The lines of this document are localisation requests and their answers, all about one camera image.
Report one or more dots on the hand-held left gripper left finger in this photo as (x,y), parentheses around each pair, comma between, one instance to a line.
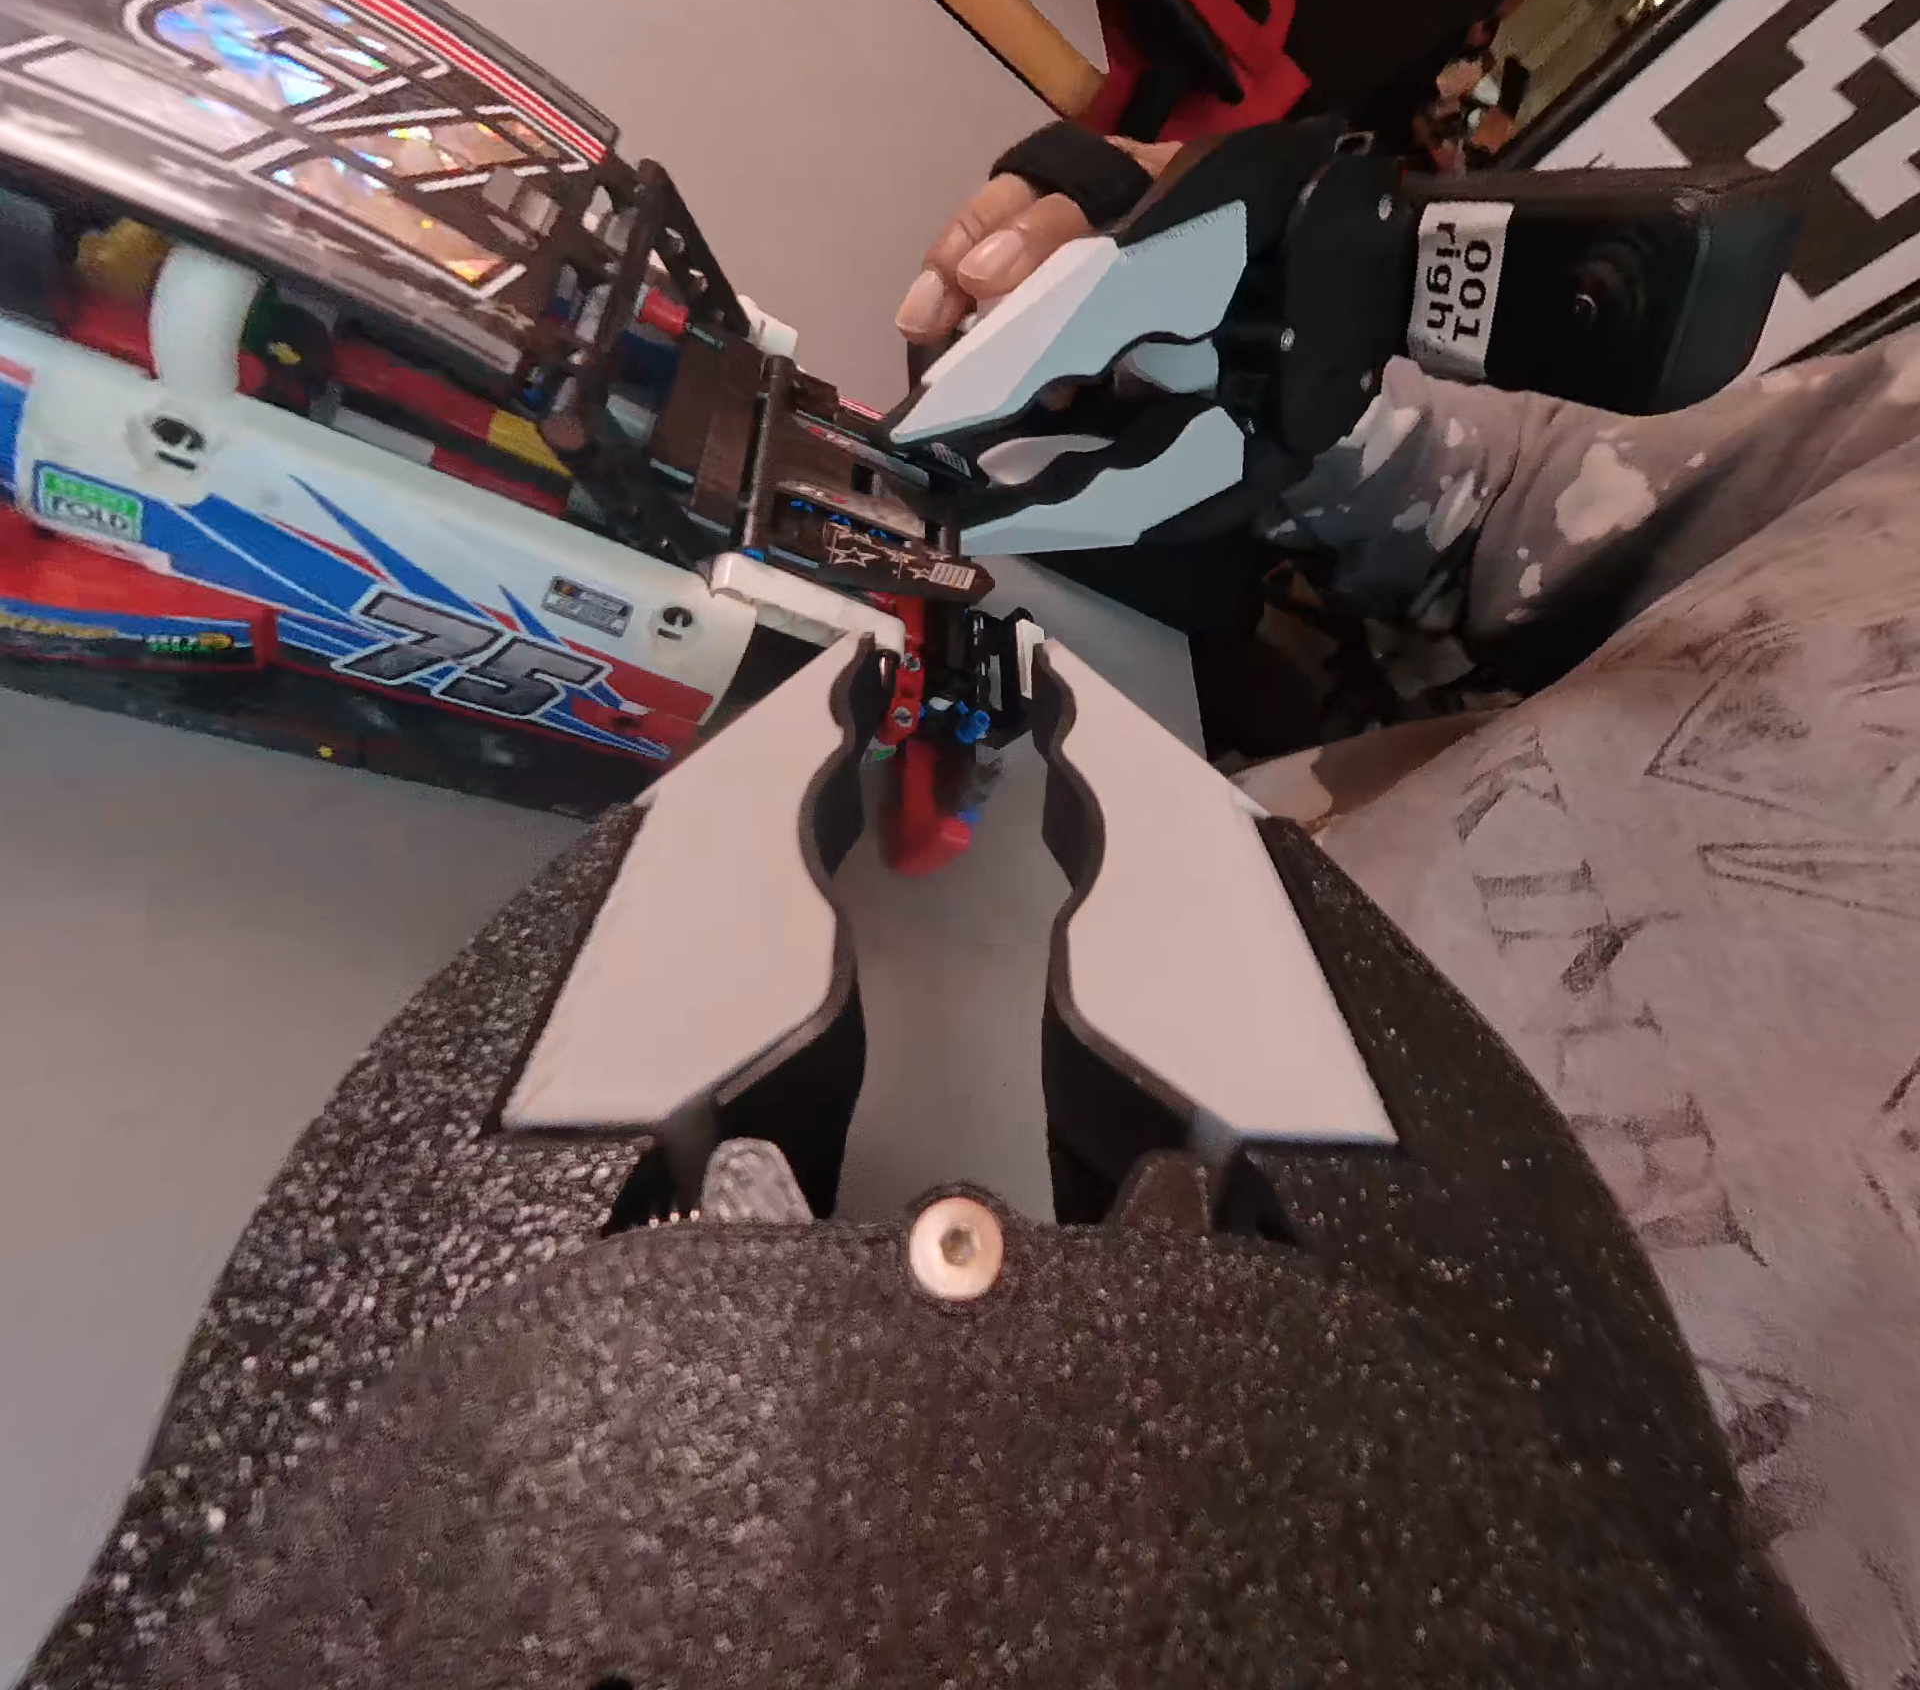
(709,913)

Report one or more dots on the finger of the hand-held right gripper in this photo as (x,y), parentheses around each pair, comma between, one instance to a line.
(1157,490)
(1097,298)

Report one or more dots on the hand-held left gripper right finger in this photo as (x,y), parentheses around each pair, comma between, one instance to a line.
(1201,939)

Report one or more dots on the brick-built toy race car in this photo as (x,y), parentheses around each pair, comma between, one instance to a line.
(451,608)

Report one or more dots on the person's right forearm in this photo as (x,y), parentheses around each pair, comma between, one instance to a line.
(1589,473)

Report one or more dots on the person's right hand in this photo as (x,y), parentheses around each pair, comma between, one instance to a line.
(982,249)

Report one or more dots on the black white framed poster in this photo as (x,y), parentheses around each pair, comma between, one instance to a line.
(1773,73)

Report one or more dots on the person's grey printed hoodie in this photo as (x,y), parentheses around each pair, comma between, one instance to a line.
(1727,967)

